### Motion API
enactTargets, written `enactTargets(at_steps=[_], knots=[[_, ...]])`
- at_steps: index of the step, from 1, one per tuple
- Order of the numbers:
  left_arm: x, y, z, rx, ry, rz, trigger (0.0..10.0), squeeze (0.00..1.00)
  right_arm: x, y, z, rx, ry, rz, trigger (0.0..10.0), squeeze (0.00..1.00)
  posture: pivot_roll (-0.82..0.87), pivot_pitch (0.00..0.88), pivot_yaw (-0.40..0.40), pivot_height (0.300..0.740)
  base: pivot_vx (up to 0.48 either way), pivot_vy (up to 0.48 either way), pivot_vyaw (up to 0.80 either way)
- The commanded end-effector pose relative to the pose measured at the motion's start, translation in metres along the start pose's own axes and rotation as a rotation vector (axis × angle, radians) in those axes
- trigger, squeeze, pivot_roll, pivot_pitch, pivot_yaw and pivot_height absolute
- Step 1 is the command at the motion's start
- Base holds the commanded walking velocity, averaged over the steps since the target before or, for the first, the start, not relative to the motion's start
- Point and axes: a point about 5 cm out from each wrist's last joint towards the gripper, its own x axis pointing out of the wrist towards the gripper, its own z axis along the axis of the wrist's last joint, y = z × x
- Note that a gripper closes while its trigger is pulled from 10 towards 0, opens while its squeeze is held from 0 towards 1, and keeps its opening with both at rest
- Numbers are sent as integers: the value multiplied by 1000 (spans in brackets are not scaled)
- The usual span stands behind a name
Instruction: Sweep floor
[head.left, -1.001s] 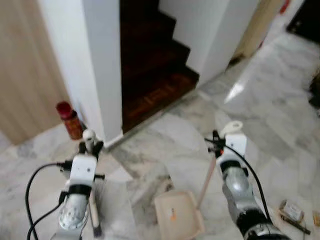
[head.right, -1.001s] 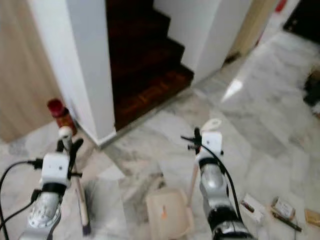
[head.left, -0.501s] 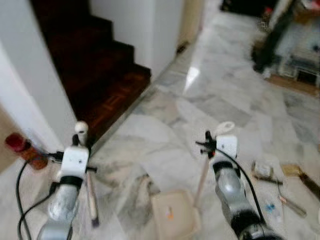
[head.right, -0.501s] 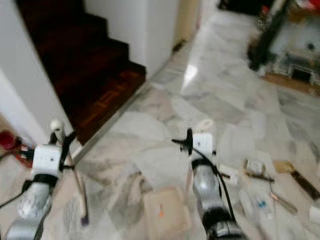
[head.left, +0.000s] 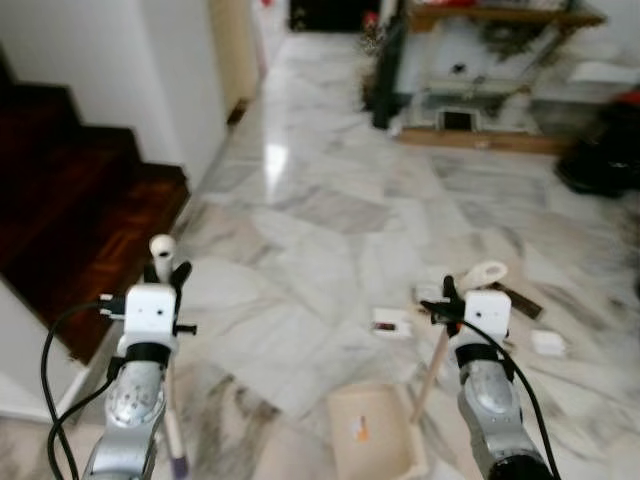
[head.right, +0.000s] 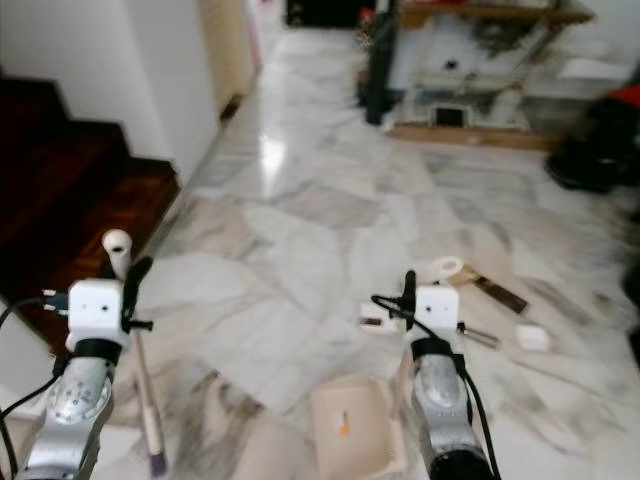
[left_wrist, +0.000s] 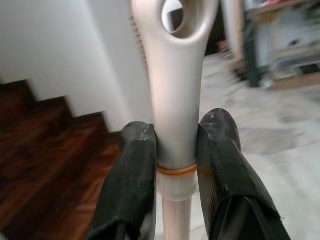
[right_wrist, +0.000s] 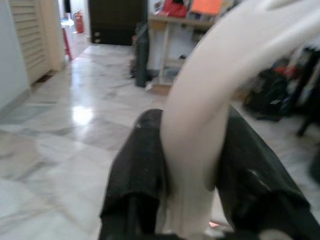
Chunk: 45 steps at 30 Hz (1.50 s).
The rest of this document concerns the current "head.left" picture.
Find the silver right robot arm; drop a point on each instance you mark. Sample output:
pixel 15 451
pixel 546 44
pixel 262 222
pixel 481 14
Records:
pixel 490 400

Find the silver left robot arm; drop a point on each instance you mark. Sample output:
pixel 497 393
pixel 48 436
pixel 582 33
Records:
pixel 135 410

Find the small white brown box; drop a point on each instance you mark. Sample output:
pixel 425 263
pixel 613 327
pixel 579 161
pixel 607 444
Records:
pixel 390 322

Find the dark brown flat strip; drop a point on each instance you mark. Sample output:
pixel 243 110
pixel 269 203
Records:
pixel 528 303

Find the small white packet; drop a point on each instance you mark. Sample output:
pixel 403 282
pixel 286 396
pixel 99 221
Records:
pixel 548 343

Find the dark wooden staircase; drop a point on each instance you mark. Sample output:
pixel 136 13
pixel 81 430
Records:
pixel 70 190

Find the black bag with red top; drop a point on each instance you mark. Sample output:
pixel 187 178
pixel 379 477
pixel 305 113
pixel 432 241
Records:
pixel 605 150

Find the tall black stand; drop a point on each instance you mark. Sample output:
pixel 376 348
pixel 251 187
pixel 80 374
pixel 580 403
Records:
pixel 390 70

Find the beige door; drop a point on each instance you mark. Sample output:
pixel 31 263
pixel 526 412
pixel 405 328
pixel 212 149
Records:
pixel 235 50

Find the wooden shelf unit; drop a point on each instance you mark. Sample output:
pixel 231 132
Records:
pixel 500 15

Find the dark cabinet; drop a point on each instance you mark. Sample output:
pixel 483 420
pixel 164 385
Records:
pixel 325 12

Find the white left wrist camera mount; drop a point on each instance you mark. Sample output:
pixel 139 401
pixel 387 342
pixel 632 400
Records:
pixel 150 312

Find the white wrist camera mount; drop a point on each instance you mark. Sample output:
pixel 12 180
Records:
pixel 488 315
pixel 150 312

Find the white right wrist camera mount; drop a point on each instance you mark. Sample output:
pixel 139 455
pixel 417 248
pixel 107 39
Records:
pixel 488 315

